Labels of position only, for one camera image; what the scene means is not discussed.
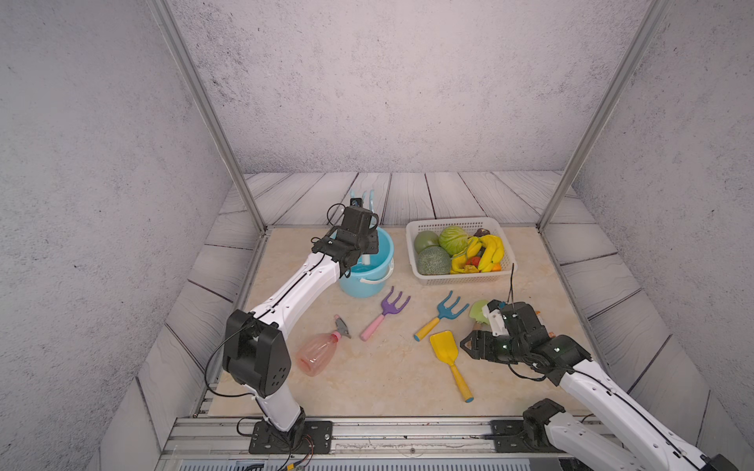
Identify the left aluminium frame post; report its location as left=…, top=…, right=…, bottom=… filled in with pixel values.
left=147, top=0, right=267, bottom=234

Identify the aluminium frame post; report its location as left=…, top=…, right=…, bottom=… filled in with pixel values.
left=147, top=0, right=267, bottom=234
left=536, top=0, right=671, bottom=235

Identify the yellow bell pepper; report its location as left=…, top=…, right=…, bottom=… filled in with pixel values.
left=451, top=253, right=480, bottom=275

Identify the smooth green melon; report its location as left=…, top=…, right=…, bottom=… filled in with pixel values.
left=414, top=231, right=440, bottom=253

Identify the yellow plastic shovel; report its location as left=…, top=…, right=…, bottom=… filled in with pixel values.
left=430, top=331, right=474, bottom=403

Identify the netted green melon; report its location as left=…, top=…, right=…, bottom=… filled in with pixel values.
left=416, top=246, right=452, bottom=276

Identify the yellow banana bunch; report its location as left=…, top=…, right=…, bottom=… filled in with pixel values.
left=465, top=235, right=506, bottom=273

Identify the pink spray bottle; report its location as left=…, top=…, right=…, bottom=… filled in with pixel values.
left=296, top=315, right=351, bottom=377

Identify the purple rake pink handle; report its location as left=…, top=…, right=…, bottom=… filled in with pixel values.
left=359, top=287, right=412, bottom=341

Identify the white plastic basket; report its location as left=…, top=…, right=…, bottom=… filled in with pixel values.
left=406, top=216, right=520, bottom=285

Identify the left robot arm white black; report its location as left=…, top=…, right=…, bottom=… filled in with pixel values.
left=219, top=206, right=379, bottom=434

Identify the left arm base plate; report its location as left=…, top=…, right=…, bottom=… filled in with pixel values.
left=249, top=420, right=334, bottom=455

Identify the green cabbage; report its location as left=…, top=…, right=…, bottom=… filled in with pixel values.
left=439, top=226, right=470, bottom=256

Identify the right aluminium frame post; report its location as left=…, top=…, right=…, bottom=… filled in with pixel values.
left=536, top=0, right=671, bottom=235

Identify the aluminium front rail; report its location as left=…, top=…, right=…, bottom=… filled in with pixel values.
left=157, top=417, right=585, bottom=470

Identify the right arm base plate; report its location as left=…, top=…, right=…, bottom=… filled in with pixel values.
left=490, top=420, right=560, bottom=453

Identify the light blue plastic bucket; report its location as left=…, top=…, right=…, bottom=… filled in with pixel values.
left=339, top=228, right=395, bottom=298

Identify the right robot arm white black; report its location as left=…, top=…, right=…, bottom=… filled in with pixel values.
left=459, top=299, right=735, bottom=470

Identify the teal rake yellow handle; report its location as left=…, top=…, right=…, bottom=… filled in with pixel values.
left=414, top=290, right=470, bottom=341

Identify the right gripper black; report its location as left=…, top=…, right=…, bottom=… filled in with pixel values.
left=456, top=328, right=528, bottom=365

